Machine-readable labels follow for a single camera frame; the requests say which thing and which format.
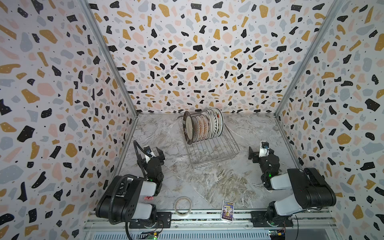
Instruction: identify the brown rimmed cream plate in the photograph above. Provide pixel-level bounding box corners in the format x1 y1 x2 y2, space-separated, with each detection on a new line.
183 111 193 145

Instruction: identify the orange sunburst plate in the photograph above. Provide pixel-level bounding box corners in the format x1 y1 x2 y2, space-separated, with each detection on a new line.
196 116 204 142
191 116 200 143
203 112 212 140
200 115 209 141

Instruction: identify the black white striped plate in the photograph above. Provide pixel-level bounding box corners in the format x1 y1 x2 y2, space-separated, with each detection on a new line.
207 110 221 139

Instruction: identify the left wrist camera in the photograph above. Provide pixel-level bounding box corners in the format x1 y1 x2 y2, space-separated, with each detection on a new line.
144 146 156 158

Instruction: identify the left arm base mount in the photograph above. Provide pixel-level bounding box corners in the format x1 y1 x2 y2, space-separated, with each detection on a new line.
129 212 172 229

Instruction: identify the orange sunburst plate front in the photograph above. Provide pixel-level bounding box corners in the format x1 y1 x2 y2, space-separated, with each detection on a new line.
191 116 200 143

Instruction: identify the aluminium front rail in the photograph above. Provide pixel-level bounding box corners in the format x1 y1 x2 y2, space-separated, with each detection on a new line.
83 208 340 240

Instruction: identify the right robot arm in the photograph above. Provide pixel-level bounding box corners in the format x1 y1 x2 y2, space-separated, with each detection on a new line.
248 142 337 228

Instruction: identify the wire dish rack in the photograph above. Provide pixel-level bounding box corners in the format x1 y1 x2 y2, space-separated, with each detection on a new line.
178 116 240 170

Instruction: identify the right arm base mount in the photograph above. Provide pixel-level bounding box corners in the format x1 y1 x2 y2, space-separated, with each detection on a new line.
251 211 294 228

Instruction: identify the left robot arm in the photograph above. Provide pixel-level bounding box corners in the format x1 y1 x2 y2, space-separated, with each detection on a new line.
95 141 165 228

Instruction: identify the purple card box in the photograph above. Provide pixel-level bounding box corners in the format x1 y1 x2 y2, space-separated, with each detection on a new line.
221 200 235 222

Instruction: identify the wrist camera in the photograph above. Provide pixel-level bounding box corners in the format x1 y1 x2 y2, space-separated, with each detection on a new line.
259 142 270 158
144 146 156 158

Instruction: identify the watermelon pattern plate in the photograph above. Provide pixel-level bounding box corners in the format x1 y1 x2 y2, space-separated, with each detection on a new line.
216 108 224 137

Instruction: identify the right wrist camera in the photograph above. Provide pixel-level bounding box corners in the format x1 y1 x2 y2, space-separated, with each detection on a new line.
259 142 270 158

